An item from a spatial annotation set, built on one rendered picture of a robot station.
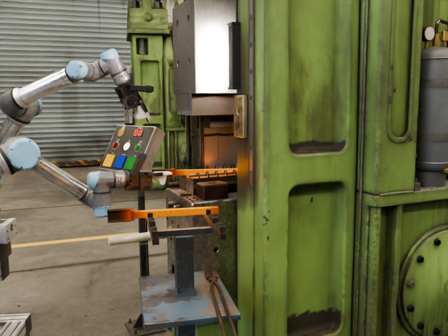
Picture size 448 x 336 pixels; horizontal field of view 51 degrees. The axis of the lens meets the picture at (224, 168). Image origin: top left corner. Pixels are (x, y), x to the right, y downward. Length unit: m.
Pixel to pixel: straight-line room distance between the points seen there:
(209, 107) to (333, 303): 1.02
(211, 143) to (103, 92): 7.82
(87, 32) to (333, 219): 8.61
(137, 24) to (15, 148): 5.36
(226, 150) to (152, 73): 4.78
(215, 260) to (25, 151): 0.88
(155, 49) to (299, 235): 5.43
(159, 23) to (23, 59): 3.79
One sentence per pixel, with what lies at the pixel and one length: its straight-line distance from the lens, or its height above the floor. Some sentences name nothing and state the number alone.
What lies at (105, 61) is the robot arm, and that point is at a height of 1.51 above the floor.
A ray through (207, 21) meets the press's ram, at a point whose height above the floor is 1.66.
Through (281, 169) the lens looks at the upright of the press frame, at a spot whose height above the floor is 1.07.
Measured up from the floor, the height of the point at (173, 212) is 0.94.
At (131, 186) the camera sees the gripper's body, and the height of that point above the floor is 0.97.
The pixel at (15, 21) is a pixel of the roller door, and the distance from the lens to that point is 10.19.
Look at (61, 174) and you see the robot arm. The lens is 2.09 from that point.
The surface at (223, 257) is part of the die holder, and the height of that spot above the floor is 0.66.
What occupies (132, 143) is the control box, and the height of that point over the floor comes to 1.11.
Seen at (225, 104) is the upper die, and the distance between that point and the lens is 2.10.
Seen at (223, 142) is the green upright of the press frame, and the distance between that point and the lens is 2.39.
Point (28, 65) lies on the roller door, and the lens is 10.07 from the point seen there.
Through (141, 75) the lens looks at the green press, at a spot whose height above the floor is 1.72.
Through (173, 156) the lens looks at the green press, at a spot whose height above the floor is 0.51.
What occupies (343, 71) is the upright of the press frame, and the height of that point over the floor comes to 1.45.
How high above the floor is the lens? 1.33
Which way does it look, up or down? 8 degrees down
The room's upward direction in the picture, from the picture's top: straight up
